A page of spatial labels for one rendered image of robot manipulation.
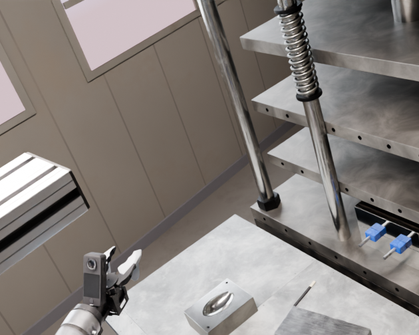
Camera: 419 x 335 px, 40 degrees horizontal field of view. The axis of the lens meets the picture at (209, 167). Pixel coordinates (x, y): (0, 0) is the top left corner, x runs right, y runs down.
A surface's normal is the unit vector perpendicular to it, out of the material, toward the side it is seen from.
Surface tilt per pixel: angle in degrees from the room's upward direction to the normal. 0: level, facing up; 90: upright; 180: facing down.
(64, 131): 90
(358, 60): 90
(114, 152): 90
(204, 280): 0
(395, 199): 0
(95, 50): 90
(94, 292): 60
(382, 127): 0
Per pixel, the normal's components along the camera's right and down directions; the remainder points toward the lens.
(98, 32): 0.66, 0.20
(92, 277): -0.35, 0.07
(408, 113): -0.29, -0.82
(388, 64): -0.77, 0.51
